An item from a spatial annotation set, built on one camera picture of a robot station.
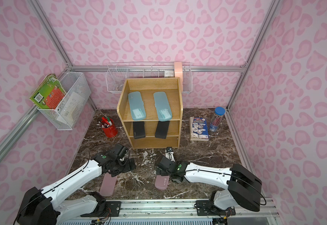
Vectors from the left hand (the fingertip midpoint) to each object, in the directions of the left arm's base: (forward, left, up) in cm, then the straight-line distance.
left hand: (131, 166), depth 82 cm
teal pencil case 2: (+24, -19, +25) cm, 40 cm away
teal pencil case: (+23, -5, +26) cm, 35 cm away
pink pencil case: (-9, +12, -5) cm, 16 cm away
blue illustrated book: (+29, -44, -4) cm, 53 cm away
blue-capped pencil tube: (+29, -55, +8) cm, 63 cm away
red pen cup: (+24, +18, +6) cm, 30 cm away
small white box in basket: (+51, -23, +29) cm, 63 cm away
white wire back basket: (+53, +13, +28) cm, 62 cm away
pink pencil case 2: (-8, -18, -4) cm, 20 cm away
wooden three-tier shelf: (+38, -11, +28) cm, 49 cm away
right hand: (0, -19, -1) cm, 19 cm away
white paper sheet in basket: (+27, +35, +21) cm, 49 cm away
